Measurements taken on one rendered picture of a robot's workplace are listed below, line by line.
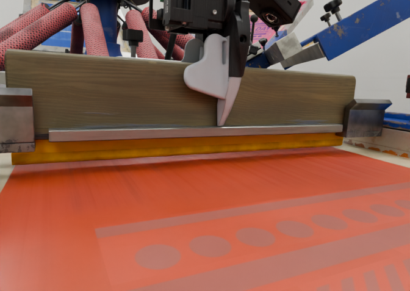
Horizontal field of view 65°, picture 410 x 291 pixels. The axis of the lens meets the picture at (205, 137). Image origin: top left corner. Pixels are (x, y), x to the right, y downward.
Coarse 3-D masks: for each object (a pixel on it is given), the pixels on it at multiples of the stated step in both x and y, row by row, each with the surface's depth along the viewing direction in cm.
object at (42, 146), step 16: (48, 144) 29; (64, 144) 29; (80, 144) 30; (96, 144) 31; (112, 144) 31; (128, 144) 32; (144, 144) 33; (160, 144) 34; (176, 144) 34; (192, 144) 35; (208, 144) 36; (224, 144) 37
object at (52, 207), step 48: (48, 192) 24; (96, 192) 24; (144, 192) 25; (192, 192) 25; (240, 192) 26; (0, 240) 17; (48, 240) 17; (96, 240) 17; (0, 288) 13; (48, 288) 13; (96, 288) 13
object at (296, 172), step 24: (240, 168) 33; (264, 168) 33; (288, 168) 34; (312, 168) 34; (336, 168) 35; (360, 168) 35; (384, 168) 36; (408, 168) 37; (288, 192) 26; (312, 192) 27
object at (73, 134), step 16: (64, 128) 28; (80, 128) 28; (96, 128) 29; (112, 128) 29; (128, 128) 30; (144, 128) 30; (160, 128) 31; (176, 128) 32; (192, 128) 32; (208, 128) 33; (224, 128) 34; (240, 128) 35; (256, 128) 36; (272, 128) 37; (288, 128) 38; (304, 128) 39; (320, 128) 40; (336, 128) 41
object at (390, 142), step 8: (384, 128) 45; (392, 128) 45; (384, 136) 45; (392, 136) 44; (400, 136) 43; (408, 136) 42; (352, 144) 50; (360, 144) 49; (368, 144) 47; (376, 144) 46; (384, 144) 45; (392, 144) 44; (400, 144) 43; (408, 144) 42; (384, 152) 45; (392, 152) 44; (400, 152) 43; (408, 152) 42
